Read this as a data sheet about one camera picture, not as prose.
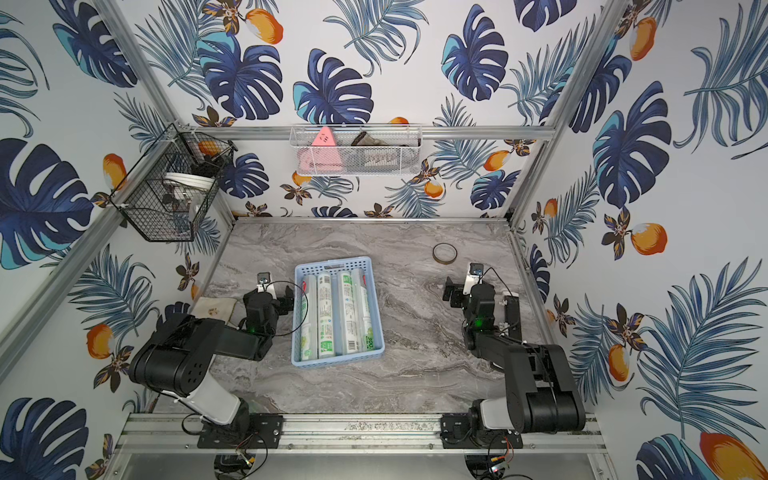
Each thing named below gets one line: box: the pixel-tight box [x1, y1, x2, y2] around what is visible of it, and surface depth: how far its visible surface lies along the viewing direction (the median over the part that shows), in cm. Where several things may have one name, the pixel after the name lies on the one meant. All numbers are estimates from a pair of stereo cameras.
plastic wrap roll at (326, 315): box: [317, 272, 335, 359], surface depth 92 cm
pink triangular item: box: [298, 126, 344, 173], surface depth 92 cm
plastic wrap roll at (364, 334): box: [352, 268, 374, 353], surface depth 92 cm
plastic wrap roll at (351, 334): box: [342, 271, 360, 355], surface depth 92 cm
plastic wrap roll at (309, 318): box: [300, 275, 318, 361], surface depth 94 cm
